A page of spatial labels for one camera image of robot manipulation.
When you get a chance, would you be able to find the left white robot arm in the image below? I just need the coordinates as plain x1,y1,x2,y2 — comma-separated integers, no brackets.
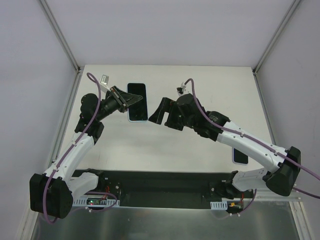
29,86,143,219

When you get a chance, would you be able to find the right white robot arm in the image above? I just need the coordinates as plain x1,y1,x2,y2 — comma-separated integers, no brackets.
148,93,301,199

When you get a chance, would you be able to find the aluminium frame post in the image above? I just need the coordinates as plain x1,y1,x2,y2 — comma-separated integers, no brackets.
252,0,303,76
37,0,81,73

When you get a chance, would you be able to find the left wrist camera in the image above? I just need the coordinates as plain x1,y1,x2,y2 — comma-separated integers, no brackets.
99,74,109,89

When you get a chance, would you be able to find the left aluminium frame post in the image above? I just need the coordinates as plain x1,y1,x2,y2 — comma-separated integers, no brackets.
37,0,81,73

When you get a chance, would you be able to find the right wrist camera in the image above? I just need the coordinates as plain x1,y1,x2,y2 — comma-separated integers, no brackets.
176,83,186,97

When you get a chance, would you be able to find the aluminium front rail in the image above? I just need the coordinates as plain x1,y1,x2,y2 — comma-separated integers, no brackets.
255,188,302,202

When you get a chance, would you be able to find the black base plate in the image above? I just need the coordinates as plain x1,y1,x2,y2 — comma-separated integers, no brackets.
86,169,254,209

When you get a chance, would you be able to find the phone in purple case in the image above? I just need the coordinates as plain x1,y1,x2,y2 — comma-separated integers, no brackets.
232,148,249,165

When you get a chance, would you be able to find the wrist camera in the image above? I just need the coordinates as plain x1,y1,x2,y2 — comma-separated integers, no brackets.
99,74,109,89
176,83,186,97

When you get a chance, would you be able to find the right aluminium frame post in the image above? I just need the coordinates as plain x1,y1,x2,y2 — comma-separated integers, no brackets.
252,0,303,76

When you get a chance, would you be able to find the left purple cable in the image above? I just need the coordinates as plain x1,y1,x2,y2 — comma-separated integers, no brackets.
42,72,118,225

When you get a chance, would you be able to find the phone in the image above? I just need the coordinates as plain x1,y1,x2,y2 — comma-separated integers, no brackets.
127,83,148,122
232,148,249,165

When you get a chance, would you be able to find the white cable duct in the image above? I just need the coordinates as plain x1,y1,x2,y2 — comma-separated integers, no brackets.
72,196,120,208
210,200,228,211

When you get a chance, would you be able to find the right white cable duct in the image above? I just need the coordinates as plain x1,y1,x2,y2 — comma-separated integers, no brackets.
210,200,228,211

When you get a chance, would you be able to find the left white cable duct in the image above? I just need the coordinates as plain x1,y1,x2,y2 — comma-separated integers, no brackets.
72,196,120,208

